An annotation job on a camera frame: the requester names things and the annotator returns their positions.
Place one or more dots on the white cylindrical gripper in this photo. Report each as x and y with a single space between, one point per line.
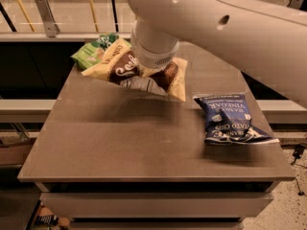
155 59

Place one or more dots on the brown Late July chip bag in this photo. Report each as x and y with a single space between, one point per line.
119 65

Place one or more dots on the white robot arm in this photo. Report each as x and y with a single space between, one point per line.
266 41

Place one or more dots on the green rice chip bag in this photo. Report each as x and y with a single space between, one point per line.
92 53

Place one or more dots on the blue salt vinegar chip bag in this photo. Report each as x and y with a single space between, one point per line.
227 120

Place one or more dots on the left metal railing bracket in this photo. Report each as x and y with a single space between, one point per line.
51 28

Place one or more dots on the metal railing bracket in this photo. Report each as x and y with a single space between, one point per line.
295 4
51 28

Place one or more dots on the right metal railing bracket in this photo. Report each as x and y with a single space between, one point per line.
295 4

